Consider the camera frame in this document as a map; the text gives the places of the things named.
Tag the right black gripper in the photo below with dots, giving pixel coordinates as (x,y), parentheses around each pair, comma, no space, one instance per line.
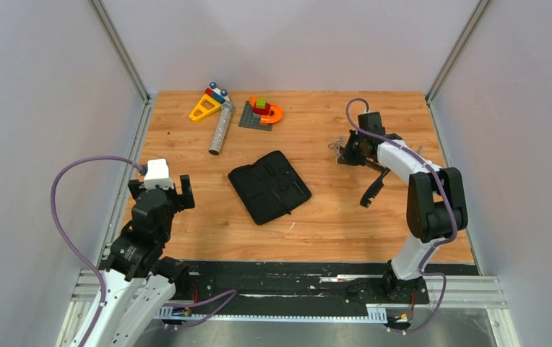
(346,157)

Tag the orange curved toy block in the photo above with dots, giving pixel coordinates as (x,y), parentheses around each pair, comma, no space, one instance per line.
(275,116)

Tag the black zip tool case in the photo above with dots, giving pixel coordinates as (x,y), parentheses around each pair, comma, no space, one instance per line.
(269,188)

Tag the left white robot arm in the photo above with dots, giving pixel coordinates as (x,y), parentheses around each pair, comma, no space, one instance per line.
(137,278)

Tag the aluminium frame rail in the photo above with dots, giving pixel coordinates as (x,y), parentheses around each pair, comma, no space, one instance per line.
(114,38)

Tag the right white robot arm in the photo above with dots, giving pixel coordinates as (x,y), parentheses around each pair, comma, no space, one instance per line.
(435,209)

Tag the green toy cube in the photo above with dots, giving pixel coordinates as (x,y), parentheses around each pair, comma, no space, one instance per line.
(261,103)

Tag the red toy block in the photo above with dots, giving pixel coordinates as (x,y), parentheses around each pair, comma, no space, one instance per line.
(262,109)

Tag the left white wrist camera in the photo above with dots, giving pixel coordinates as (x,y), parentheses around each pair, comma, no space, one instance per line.
(157,175)

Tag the yellow triangle toy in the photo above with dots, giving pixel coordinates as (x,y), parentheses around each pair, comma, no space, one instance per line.
(205,107)

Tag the red blue toy car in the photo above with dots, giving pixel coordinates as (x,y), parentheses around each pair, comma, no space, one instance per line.
(219,95)

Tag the silver glitter cylinder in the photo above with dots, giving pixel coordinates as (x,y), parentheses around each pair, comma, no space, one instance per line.
(218,138)

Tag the silver thinning scissors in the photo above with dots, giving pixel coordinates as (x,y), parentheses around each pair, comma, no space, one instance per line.
(337,148)

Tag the grey building block baseplate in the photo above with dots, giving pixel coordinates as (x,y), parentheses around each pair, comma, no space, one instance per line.
(250,120)

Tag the black folding comb razor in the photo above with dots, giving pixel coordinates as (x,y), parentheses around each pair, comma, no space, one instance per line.
(376,186)

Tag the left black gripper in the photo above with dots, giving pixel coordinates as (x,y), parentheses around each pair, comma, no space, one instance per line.
(185,199)

